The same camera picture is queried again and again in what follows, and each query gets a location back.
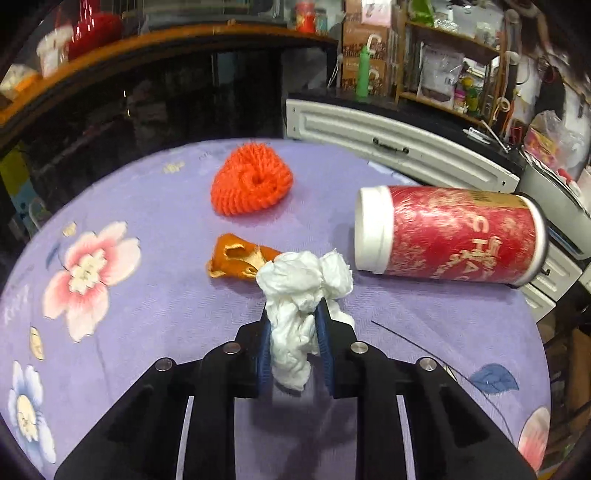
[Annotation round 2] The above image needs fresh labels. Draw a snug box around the white tissue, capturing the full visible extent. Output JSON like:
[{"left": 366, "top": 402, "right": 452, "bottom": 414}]
[{"left": 256, "top": 250, "right": 356, "bottom": 392}]

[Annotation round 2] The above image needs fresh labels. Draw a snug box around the orange peel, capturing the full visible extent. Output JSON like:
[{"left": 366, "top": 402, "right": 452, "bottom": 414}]
[{"left": 206, "top": 233, "right": 280, "bottom": 281}]

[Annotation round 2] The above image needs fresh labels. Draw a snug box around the red paper cup black lid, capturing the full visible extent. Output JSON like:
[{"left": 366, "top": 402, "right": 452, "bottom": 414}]
[{"left": 353, "top": 186, "right": 549, "bottom": 287}]

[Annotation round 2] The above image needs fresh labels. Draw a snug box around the orange foam fruit net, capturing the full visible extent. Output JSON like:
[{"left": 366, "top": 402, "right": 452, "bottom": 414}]
[{"left": 211, "top": 143, "right": 294, "bottom": 217}]

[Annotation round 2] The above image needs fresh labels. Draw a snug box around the purple floral tablecloth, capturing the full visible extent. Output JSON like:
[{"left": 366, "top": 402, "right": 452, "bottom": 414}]
[{"left": 1, "top": 141, "right": 550, "bottom": 479}]

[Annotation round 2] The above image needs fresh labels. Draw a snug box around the white curved drawer front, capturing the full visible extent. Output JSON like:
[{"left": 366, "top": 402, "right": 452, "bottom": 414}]
[{"left": 286, "top": 96, "right": 522, "bottom": 193}]

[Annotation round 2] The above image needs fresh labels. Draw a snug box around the white drawer cabinet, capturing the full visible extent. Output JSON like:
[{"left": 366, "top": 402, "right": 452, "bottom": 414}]
[{"left": 520, "top": 243, "right": 583, "bottom": 322}]

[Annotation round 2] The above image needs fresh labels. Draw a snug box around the wooden curved counter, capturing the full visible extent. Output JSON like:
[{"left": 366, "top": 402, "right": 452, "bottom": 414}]
[{"left": 1, "top": 22, "right": 339, "bottom": 147}]

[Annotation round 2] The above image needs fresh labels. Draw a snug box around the green bottle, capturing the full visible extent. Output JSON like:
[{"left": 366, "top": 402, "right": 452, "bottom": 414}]
[{"left": 356, "top": 45, "right": 370, "bottom": 98}]

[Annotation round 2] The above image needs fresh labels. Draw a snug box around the wooden shelf unit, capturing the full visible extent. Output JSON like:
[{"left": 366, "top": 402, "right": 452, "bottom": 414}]
[{"left": 394, "top": 1, "right": 507, "bottom": 126}]

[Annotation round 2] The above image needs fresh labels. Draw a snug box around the red tin can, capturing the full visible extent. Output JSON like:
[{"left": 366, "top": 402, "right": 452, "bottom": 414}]
[{"left": 294, "top": 1, "right": 315, "bottom": 34}]

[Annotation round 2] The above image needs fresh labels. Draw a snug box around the plastic dessert cup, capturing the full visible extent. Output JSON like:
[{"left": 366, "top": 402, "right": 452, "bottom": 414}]
[{"left": 36, "top": 25, "right": 73, "bottom": 78}]

